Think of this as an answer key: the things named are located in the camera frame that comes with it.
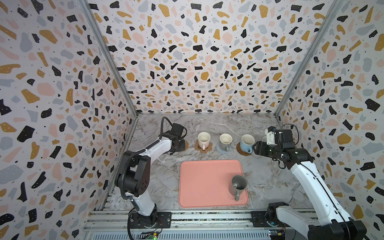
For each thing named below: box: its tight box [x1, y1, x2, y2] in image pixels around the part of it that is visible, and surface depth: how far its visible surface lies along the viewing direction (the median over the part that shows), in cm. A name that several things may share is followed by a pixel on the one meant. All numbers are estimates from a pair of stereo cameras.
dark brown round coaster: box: [236, 142, 252, 156], surface depth 101 cm
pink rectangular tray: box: [179, 159, 249, 208], surface depth 88 cm
